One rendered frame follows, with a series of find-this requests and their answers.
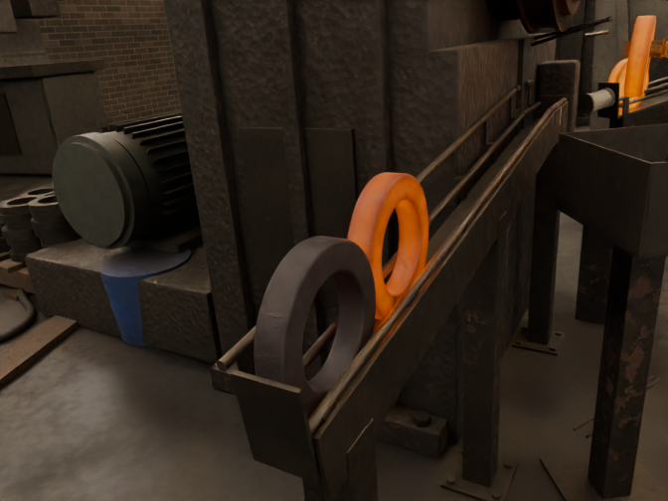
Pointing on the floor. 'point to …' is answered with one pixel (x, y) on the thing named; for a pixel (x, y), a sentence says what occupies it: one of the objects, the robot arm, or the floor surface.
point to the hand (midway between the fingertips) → (641, 48)
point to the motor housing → (593, 277)
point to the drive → (130, 234)
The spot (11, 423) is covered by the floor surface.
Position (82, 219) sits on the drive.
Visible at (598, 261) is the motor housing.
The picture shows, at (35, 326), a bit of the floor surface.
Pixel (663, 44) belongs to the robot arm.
